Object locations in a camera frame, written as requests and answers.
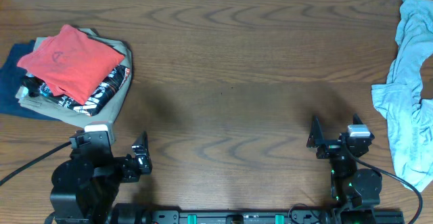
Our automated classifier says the red printed t-shirt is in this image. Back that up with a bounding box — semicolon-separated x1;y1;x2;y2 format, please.
17;24;125;105

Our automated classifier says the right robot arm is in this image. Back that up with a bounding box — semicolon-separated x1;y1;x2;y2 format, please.
306;114;382;223

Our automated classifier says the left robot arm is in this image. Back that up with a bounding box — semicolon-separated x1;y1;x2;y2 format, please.
45;130;152;224

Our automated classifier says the grey t-shirt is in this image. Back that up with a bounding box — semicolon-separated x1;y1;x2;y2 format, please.
371;0;432;192

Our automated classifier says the black printed folded shirt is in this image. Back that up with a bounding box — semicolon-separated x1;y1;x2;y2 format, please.
22;65;131;116

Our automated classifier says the beige folded garment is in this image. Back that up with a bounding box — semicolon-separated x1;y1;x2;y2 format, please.
16;28;133;128

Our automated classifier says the navy folded garment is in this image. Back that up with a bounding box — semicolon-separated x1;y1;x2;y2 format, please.
1;40;58;121

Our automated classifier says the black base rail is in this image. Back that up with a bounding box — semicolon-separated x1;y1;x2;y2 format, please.
106;204;405;224

